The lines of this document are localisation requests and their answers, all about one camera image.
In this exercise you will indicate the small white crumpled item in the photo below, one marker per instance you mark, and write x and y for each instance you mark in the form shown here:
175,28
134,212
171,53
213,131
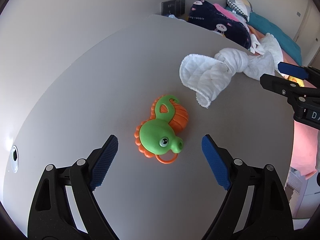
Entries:
175,17

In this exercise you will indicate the white foam floor mat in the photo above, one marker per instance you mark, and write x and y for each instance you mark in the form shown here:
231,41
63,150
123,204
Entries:
298,192

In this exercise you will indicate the pink bed sheet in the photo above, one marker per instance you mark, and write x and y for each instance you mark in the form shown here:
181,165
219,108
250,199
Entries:
305,142

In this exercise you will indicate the dark wall socket panel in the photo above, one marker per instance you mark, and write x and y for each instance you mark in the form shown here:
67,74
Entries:
172,6

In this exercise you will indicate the yellow duck toy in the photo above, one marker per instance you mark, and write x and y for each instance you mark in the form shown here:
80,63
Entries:
296,80

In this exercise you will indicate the navy rabbit print blanket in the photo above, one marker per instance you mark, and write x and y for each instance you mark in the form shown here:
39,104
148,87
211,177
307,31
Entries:
225,25

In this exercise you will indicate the pink folded blanket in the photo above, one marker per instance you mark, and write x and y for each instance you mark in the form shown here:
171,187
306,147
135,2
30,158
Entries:
225,11

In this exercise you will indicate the green orange seahorse toy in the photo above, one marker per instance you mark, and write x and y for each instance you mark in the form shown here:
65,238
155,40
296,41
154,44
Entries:
155,137

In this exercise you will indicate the teal blanket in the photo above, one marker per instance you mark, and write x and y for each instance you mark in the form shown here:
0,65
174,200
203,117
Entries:
272,30

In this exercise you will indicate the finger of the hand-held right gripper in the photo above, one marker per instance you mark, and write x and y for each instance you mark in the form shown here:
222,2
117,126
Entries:
280,87
292,69

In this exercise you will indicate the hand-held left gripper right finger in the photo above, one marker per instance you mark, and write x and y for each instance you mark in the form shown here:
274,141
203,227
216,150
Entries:
216,165

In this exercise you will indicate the checkered pillow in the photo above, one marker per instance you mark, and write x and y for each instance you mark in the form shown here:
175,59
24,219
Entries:
238,3

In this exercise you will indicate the white knotted towel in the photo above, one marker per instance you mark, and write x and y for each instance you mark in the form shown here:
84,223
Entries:
207,72

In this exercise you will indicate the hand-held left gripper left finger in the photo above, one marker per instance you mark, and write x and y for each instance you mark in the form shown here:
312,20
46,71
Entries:
105,165

